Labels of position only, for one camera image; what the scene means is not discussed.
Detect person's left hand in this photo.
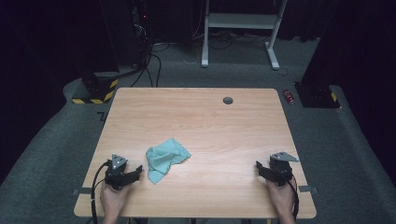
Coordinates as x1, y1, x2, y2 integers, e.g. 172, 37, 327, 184
99, 182, 134, 217

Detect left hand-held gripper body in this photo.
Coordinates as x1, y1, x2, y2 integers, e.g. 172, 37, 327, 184
104, 153, 132, 191

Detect teal cloth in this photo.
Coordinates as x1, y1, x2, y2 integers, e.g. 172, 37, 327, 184
145, 137, 192, 186

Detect person's right hand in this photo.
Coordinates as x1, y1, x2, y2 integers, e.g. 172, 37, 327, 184
265, 178, 297, 217

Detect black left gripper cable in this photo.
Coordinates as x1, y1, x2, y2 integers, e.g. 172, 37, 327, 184
90, 160, 112, 224

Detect grey tape strip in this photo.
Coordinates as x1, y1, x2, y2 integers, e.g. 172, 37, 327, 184
298, 185, 319, 194
72, 187, 93, 196

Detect black floor cables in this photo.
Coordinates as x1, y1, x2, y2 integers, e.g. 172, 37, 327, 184
130, 40, 171, 88

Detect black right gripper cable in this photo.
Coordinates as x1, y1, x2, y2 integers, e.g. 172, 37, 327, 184
288, 174, 301, 222

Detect black stand base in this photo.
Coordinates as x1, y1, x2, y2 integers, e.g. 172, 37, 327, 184
293, 81, 341, 109

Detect red can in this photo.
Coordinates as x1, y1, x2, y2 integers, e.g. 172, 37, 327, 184
282, 89, 295, 105

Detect dark equipment rack with light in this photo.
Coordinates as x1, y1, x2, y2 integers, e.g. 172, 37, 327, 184
130, 0, 154, 68

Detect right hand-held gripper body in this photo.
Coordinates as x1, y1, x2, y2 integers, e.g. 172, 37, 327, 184
267, 151, 301, 188

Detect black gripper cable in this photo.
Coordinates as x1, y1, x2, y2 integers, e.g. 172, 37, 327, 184
288, 174, 301, 222
90, 160, 112, 224

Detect black base with yellow stripes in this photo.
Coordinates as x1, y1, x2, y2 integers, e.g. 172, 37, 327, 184
71, 72, 120, 105

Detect white metal stand frame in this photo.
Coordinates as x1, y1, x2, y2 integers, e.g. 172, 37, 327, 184
200, 0, 289, 71

